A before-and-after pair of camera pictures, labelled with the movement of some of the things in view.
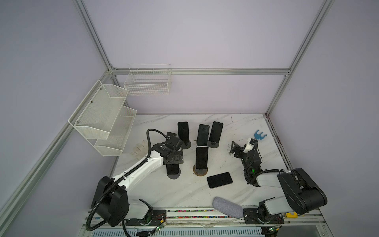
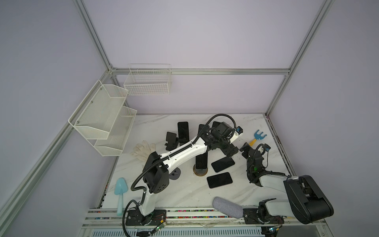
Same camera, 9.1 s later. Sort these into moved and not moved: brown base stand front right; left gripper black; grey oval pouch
Moved: left gripper black
Not moved: brown base stand front right; grey oval pouch
